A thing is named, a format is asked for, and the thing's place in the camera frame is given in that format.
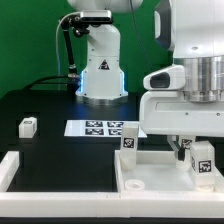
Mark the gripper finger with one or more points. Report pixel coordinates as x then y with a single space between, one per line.
174 143

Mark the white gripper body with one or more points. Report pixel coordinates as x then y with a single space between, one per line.
168 113

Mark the white square tabletop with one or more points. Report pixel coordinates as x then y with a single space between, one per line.
156 171

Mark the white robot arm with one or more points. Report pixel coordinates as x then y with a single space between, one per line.
192 29

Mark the white sheet with tags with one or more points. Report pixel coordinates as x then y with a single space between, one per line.
93 128

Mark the white U-shaped fence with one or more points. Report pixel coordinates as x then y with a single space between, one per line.
128 203

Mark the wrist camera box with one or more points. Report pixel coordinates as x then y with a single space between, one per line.
170 78

